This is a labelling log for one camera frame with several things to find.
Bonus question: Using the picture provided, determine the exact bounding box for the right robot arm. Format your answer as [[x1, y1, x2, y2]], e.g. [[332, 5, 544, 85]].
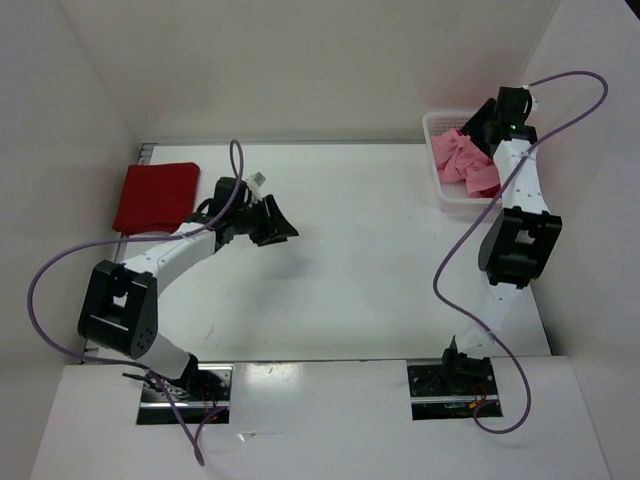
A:
[[431, 89, 562, 394]]

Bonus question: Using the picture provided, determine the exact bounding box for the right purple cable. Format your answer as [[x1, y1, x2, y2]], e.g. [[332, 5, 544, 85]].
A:
[[432, 71, 610, 435]]

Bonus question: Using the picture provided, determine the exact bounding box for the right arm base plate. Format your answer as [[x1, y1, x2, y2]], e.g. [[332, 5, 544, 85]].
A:
[[406, 362, 499, 403]]

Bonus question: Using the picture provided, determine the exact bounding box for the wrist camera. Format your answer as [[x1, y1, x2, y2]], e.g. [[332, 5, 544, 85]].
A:
[[495, 87, 538, 125], [212, 172, 269, 211]]

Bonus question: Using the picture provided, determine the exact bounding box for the red t-shirt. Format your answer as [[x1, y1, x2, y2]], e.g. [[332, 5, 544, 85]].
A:
[[112, 162, 200, 236]]

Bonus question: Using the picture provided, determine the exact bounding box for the purple cable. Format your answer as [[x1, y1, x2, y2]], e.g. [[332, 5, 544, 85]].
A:
[[27, 139, 246, 467], [432, 71, 610, 435]]

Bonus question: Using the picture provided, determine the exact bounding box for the white plastic basket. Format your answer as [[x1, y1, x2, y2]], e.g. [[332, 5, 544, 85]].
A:
[[422, 112, 492, 212]]

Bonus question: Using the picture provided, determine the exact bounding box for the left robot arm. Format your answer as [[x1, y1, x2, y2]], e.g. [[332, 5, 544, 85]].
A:
[[78, 195, 299, 400]]

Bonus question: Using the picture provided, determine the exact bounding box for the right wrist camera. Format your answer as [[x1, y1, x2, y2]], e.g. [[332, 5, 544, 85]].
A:
[[495, 87, 538, 125]]

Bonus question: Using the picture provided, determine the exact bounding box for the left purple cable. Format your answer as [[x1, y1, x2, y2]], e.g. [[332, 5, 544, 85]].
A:
[[27, 139, 246, 467]]

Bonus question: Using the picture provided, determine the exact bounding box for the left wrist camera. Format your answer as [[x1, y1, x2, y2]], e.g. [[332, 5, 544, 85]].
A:
[[212, 172, 269, 211]]

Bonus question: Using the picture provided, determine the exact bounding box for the light pink t-shirt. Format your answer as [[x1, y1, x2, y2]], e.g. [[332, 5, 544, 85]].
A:
[[430, 129, 501, 198]]

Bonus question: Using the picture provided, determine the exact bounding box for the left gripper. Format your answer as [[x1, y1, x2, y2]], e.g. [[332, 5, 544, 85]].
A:
[[230, 194, 298, 247]]

